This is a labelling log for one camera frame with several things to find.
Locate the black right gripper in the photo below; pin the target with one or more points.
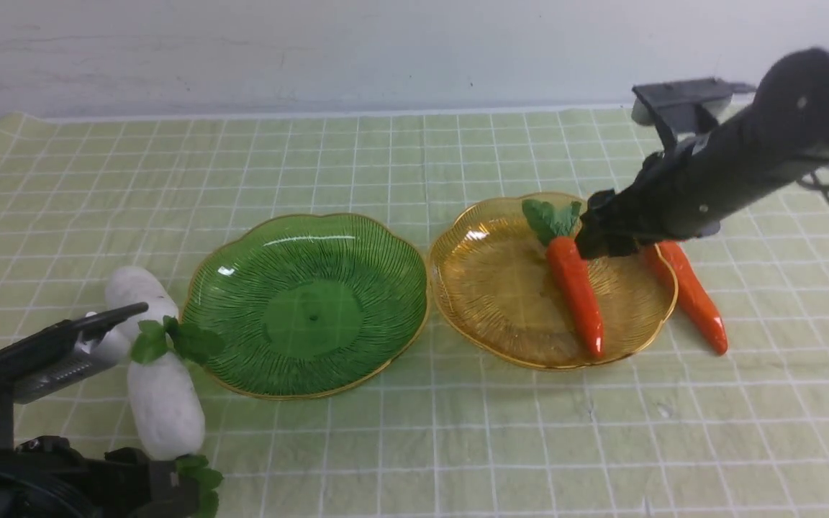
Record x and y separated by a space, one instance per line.
620 223

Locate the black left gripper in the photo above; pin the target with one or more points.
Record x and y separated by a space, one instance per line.
126 483

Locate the white toy radish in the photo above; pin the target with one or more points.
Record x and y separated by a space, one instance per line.
170 423
158 330

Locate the orange toy carrot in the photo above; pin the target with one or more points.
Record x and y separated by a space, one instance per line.
670 265
555 230

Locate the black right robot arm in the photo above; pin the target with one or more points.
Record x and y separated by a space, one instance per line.
726 145

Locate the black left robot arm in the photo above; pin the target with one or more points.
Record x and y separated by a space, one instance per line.
61 483

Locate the amber ribbed plastic plate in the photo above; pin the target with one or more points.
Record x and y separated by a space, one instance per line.
492 283

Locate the green ribbed plastic plate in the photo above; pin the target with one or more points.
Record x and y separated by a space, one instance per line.
307 306

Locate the green checkered tablecloth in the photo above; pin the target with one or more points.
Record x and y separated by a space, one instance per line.
448 430

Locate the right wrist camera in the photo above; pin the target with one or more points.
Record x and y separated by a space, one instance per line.
684 107

